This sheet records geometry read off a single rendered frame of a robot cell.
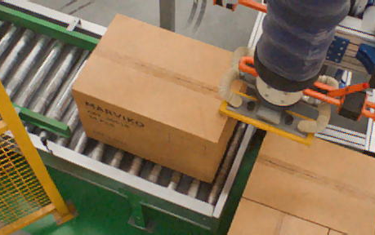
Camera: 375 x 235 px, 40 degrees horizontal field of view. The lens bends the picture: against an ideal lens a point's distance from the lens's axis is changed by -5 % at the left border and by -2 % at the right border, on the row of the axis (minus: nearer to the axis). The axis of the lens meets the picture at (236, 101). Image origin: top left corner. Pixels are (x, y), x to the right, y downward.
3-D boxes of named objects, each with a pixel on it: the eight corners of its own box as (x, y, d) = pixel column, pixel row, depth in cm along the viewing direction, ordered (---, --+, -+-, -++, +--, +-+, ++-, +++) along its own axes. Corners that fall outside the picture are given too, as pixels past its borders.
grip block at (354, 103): (334, 114, 179) (339, 105, 174) (341, 91, 184) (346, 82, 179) (358, 123, 178) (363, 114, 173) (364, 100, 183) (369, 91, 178)
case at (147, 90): (85, 135, 233) (70, 87, 198) (124, 66, 253) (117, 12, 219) (212, 184, 227) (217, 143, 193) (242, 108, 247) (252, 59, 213)
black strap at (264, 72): (243, 75, 168) (244, 68, 165) (266, 23, 180) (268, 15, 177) (311, 100, 166) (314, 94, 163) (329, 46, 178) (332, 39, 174)
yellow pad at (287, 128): (217, 113, 186) (218, 105, 182) (228, 90, 191) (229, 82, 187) (310, 147, 183) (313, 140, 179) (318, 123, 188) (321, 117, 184)
